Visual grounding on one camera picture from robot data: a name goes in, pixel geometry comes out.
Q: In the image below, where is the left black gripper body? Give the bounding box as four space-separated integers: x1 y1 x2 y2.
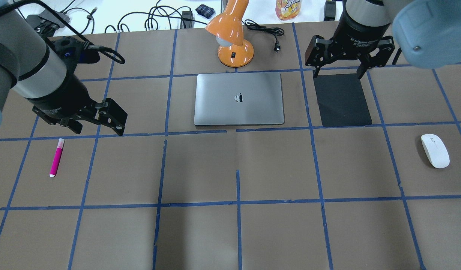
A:
32 77 101 125

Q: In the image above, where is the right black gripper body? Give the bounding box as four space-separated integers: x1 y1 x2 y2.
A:
330 13 390 63

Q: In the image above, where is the pink highlighter pen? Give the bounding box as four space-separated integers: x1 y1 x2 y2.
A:
49 138 65 178

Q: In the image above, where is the white computer mouse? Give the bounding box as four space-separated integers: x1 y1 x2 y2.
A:
421 133 450 169

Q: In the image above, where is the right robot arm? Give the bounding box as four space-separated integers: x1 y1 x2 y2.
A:
305 0 461 78

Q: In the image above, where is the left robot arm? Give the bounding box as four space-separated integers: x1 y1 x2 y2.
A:
0 0 128 136

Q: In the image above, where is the black mousepad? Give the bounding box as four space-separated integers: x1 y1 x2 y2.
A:
313 74 372 128

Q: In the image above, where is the black charger block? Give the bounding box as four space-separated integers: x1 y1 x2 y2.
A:
323 0 336 21

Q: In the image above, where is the orange snack bag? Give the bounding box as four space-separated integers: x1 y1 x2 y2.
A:
275 0 301 21

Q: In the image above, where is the silver laptop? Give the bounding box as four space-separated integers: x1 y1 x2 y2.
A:
194 72 285 126

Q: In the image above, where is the orange desk lamp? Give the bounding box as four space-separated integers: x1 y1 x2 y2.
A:
205 0 254 68

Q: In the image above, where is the grey usb hub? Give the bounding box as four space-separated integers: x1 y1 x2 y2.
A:
39 10 70 28

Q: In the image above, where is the black power adapter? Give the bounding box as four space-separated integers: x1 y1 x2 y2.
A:
179 10 194 29

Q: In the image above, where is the dark blue cloth pouch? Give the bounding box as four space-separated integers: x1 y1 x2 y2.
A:
195 4 215 19

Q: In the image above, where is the black lamp power cord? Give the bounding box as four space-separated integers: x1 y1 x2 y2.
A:
244 19 284 53

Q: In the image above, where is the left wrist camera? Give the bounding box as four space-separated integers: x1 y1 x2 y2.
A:
51 36 101 64

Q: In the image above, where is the black cable bundle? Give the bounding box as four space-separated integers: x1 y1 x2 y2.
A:
105 2 208 33

